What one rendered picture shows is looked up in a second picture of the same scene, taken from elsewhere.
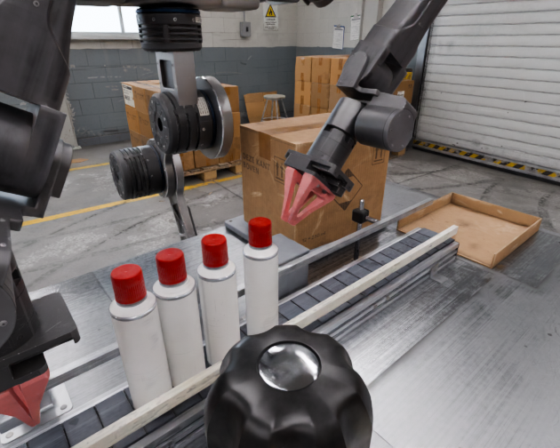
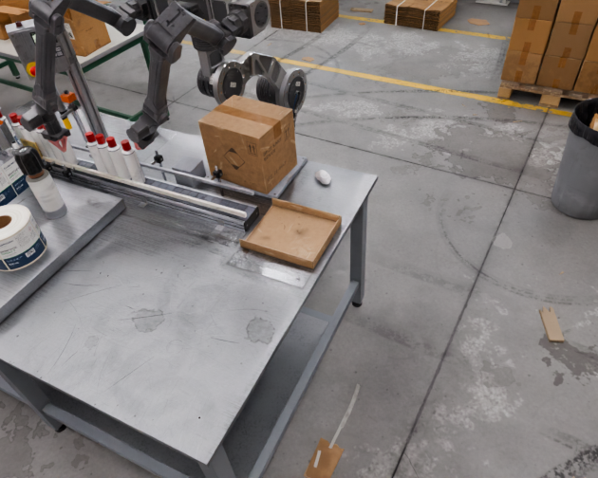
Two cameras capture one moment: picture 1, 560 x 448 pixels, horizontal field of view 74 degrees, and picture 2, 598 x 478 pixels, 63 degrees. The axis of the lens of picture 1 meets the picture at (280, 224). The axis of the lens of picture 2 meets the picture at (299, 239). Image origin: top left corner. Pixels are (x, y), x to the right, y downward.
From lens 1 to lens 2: 202 cm
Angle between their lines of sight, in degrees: 58
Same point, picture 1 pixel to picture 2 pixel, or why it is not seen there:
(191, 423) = (104, 185)
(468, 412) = (130, 242)
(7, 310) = (29, 127)
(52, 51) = (42, 91)
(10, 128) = (41, 101)
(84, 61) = not seen: outside the picture
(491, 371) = (153, 248)
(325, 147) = not seen: hidden behind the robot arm
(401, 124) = (131, 134)
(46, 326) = (58, 134)
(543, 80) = not seen: outside the picture
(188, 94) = (205, 71)
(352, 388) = (20, 155)
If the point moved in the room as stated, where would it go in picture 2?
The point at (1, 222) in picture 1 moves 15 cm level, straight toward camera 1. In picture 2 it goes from (36, 115) to (4, 135)
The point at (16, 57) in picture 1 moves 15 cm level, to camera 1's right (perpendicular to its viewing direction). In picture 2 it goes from (39, 91) to (41, 108)
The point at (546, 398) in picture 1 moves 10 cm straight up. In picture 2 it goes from (142, 262) to (134, 242)
